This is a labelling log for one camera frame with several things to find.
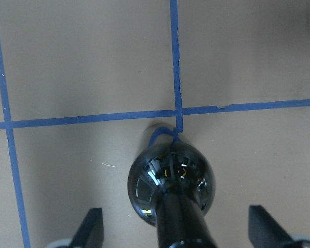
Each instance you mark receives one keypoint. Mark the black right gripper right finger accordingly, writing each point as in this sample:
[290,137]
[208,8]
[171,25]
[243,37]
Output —
[265,231]

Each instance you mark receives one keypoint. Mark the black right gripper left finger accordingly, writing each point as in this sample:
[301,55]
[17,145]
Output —
[91,231]

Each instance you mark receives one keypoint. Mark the dark glass wine bottle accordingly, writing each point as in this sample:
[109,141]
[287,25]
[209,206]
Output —
[171,186]

